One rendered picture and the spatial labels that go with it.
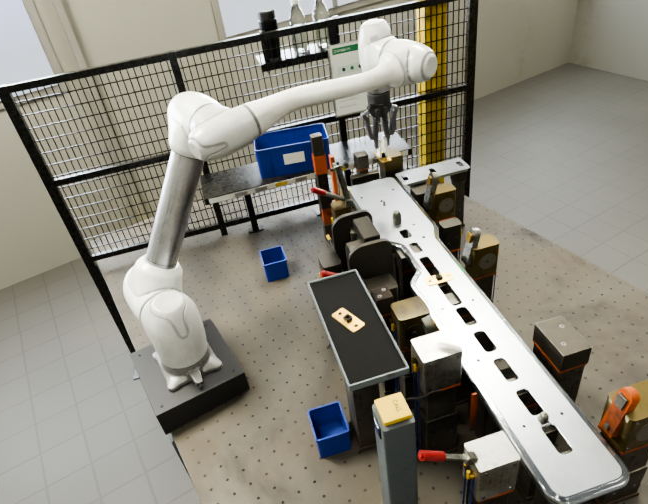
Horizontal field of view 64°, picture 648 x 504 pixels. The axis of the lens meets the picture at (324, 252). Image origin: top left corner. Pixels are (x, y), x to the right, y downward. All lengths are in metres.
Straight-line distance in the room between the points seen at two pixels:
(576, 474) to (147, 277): 1.28
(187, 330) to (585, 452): 1.08
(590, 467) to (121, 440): 2.10
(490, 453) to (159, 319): 0.96
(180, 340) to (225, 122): 0.65
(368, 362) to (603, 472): 0.52
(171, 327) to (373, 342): 0.65
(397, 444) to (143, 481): 1.65
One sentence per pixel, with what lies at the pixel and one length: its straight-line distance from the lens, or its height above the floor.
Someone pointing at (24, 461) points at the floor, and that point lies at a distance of 2.98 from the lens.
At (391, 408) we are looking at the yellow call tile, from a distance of 1.11.
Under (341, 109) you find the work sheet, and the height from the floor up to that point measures 1.18.
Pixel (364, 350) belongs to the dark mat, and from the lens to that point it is 1.21.
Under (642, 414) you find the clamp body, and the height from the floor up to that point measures 1.06.
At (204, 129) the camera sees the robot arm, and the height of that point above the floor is 1.53.
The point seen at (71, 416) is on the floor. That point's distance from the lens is 3.02.
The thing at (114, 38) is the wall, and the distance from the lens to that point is 3.71.
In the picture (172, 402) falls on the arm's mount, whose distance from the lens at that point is 1.73.
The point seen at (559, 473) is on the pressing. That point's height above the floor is 1.00.
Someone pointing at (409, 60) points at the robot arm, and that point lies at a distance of 1.56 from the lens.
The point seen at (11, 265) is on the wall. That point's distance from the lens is 4.12.
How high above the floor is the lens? 2.06
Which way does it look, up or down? 37 degrees down
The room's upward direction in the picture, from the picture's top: 9 degrees counter-clockwise
